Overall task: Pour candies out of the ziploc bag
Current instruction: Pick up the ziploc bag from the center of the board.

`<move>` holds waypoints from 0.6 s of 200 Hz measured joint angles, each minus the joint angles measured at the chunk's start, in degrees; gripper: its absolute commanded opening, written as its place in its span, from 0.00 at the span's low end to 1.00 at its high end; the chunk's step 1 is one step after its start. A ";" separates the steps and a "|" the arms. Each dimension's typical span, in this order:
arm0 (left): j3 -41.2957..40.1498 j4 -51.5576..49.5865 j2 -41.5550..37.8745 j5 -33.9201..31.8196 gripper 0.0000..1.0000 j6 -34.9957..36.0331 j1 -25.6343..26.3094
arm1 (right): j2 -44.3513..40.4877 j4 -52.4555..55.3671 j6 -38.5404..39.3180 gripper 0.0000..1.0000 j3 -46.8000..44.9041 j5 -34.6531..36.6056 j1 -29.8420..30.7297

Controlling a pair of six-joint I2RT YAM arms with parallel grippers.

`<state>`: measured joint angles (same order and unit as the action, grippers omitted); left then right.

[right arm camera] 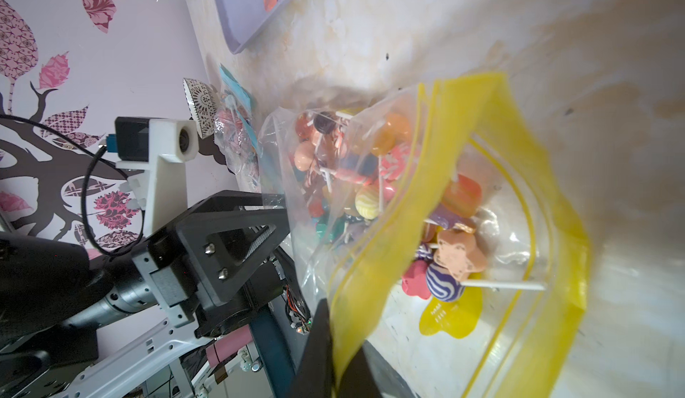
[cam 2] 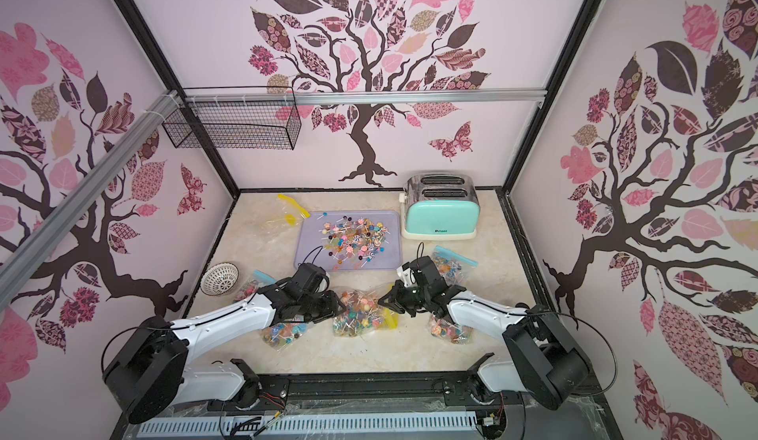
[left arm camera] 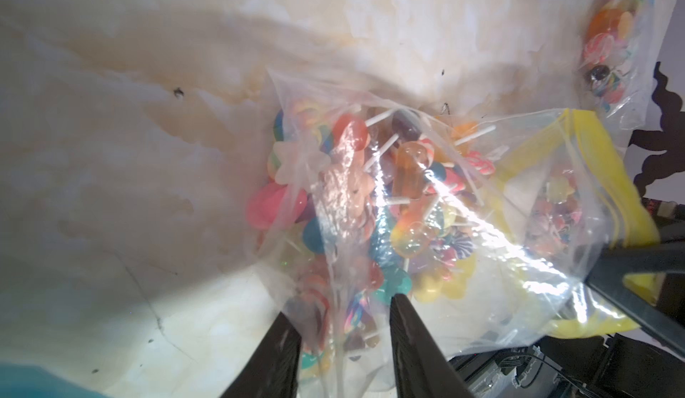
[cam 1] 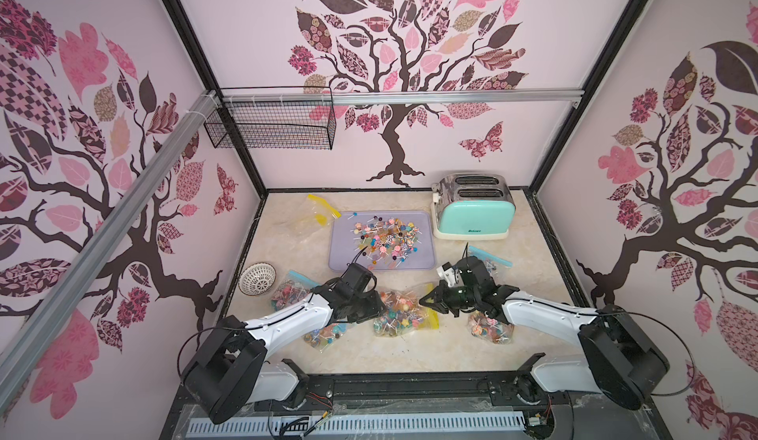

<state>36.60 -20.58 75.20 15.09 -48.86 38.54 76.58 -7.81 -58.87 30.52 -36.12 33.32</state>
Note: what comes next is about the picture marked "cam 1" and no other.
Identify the blue-zip candy bag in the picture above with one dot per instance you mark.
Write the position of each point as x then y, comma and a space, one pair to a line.
488, 329
324, 338
493, 263
295, 288

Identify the white round strainer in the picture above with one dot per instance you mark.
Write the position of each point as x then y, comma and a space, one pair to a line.
257, 279

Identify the loose candy pile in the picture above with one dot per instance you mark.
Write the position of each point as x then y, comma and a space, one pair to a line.
384, 243

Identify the yellow-zip candy bag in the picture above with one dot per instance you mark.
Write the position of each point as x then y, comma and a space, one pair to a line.
312, 215
404, 314

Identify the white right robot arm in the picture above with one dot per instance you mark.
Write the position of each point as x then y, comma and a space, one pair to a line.
618, 358

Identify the blue-zip candy bag front left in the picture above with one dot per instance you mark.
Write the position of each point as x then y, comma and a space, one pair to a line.
324, 338

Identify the aluminium rail back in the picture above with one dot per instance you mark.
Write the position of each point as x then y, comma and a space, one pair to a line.
408, 98

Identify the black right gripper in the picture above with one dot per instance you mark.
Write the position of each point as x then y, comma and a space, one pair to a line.
442, 298

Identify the purple plastic tray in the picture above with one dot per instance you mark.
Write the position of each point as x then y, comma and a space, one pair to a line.
343, 248

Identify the blue-zip candy bag front right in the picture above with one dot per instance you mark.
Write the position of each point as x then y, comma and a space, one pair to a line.
488, 329

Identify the blue-zip candy bag back right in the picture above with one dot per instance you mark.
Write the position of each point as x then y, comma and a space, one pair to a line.
493, 263

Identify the blue-zip candy bag far left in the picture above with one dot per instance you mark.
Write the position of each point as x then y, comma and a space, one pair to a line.
295, 288

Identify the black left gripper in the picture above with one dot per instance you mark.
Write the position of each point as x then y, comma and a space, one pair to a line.
375, 307

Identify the aluminium rail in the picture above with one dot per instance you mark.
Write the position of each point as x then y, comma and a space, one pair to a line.
21, 356
408, 98

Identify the white slotted cable duct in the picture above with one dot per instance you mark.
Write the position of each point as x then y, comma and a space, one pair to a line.
356, 425

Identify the mint green toaster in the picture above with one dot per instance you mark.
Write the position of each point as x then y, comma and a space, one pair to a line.
472, 207

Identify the aluminium rail left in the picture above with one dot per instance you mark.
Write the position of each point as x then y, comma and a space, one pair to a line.
21, 356

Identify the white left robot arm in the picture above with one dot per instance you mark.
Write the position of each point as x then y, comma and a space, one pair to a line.
232, 367

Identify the black wire basket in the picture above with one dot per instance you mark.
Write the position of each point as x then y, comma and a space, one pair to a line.
280, 117

